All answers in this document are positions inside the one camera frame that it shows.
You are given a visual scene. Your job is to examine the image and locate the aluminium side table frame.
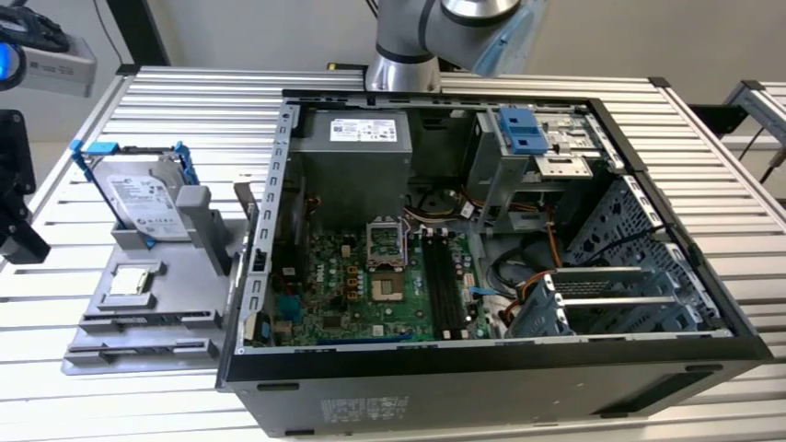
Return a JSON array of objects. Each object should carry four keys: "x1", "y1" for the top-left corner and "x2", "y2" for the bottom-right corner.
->
[{"x1": 723, "y1": 80, "x2": 786, "y2": 139}]

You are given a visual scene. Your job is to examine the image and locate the power supply wire bundle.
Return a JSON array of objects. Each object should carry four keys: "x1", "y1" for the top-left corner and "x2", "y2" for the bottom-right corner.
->
[{"x1": 404, "y1": 183, "x2": 480, "y2": 225}]

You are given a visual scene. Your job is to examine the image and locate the blue plastic drive latch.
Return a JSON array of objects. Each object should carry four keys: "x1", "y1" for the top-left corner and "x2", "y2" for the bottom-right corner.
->
[{"x1": 498, "y1": 105, "x2": 546, "y2": 156}]

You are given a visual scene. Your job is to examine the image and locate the metal socket cover frame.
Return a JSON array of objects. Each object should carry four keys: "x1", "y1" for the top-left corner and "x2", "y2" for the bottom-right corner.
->
[{"x1": 364, "y1": 215, "x2": 410, "y2": 269}]

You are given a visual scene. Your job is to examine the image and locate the grey power supply unit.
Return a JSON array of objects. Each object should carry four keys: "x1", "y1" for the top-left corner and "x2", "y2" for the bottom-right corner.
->
[{"x1": 287, "y1": 108, "x2": 414, "y2": 227}]

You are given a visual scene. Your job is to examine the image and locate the hard disk in blue carrier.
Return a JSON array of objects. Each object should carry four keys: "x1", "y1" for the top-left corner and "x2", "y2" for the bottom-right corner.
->
[{"x1": 69, "y1": 140, "x2": 203, "y2": 250}]

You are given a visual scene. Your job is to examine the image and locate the CPU socket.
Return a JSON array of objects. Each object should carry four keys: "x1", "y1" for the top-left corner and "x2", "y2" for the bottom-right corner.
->
[{"x1": 367, "y1": 269, "x2": 410, "y2": 303}]

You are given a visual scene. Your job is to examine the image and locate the grey plastic parts rack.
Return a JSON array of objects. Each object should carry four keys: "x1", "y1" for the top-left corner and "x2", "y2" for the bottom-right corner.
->
[{"x1": 60, "y1": 183, "x2": 254, "y2": 377}]

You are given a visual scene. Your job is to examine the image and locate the black clamp bracket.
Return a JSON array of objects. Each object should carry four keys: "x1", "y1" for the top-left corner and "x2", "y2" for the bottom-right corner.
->
[{"x1": 686, "y1": 103, "x2": 747, "y2": 135}]

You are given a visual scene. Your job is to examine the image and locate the green motherboard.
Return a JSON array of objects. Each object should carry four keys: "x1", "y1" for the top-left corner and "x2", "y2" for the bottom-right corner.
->
[{"x1": 270, "y1": 220, "x2": 492, "y2": 346}]

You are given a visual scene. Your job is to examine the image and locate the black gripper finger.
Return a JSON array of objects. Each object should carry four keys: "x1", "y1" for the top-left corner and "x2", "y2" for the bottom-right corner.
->
[{"x1": 0, "y1": 215, "x2": 53, "y2": 265}]

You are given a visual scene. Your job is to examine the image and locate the grey perforated disk bay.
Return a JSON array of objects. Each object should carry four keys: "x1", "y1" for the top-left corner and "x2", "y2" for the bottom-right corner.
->
[{"x1": 506, "y1": 264, "x2": 735, "y2": 340}]

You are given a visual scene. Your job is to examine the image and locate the silver CPU chip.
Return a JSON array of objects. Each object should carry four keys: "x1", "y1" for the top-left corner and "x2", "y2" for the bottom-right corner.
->
[{"x1": 108, "y1": 265, "x2": 153, "y2": 297}]

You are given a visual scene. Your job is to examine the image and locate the black vertical frame post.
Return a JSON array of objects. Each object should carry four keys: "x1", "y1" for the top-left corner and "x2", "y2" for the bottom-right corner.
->
[{"x1": 104, "y1": 0, "x2": 172, "y2": 66}]

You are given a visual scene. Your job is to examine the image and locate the open black PC case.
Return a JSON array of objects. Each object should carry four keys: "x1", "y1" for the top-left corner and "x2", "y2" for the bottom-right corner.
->
[{"x1": 213, "y1": 87, "x2": 775, "y2": 438}]

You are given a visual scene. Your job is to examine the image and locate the orange wire bundle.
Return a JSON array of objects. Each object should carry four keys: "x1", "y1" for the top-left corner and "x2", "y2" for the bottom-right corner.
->
[{"x1": 502, "y1": 206, "x2": 563, "y2": 323}]

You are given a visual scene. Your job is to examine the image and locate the black RAM slot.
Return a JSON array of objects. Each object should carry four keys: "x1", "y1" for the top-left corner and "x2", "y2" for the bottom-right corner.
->
[
  {"x1": 419, "y1": 227, "x2": 455, "y2": 340},
  {"x1": 434, "y1": 227, "x2": 471, "y2": 340}
]

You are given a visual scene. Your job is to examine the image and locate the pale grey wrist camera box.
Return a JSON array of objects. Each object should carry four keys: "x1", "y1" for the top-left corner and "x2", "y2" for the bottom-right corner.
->
[{"x1": 21, "y1": 35, "x2": 100, "y2": 99}]

